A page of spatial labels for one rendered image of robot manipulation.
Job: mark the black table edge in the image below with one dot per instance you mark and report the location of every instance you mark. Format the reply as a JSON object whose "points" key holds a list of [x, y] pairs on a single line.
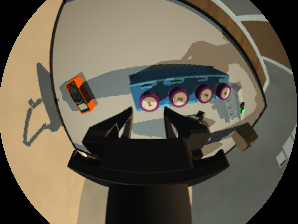
{"points": [[183, 1]]}

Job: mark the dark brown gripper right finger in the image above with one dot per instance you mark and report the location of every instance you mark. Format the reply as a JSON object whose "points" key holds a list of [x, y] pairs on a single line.
{"points": [[196, 133]]}

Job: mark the magenta screw cap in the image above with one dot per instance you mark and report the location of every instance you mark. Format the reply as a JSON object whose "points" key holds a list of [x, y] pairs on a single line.
{"points": [[204, 93]]}

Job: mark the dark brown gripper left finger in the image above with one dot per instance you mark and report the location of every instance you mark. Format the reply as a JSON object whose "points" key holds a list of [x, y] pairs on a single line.
{"points": [[111, 126]]}

